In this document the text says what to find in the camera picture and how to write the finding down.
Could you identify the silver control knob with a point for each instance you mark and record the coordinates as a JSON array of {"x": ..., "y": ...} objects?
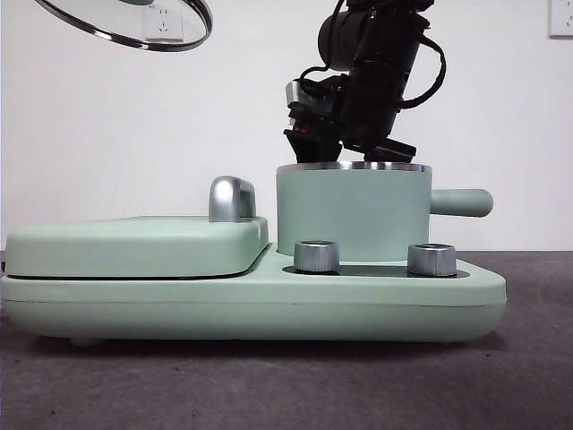
[
  {"x": 432, "y": 260},
  {"x": 315, "y": 257}
]

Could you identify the white wall socket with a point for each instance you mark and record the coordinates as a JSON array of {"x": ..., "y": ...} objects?
[
  {"x": 163, "y": 24},
  {"x": 561, "y": 20}
]

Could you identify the black control panel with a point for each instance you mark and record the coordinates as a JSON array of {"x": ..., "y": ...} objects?
[{"x": 376, "y": 270}]

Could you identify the mint green griddle cover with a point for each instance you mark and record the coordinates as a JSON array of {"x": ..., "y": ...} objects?
[{"x": 125, "y": 248}]

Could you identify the mint green breakfast machine base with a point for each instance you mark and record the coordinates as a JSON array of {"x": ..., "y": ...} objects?
[{"x": 134, "y": 309}]

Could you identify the glass lid with green knob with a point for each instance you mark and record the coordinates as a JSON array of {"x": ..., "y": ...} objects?
[{"x": 134, "y": 42}]

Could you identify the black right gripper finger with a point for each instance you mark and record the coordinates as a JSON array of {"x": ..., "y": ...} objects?
[
  {"x": 394, "y": 152},
  {"x": 315, "y": 150}
]

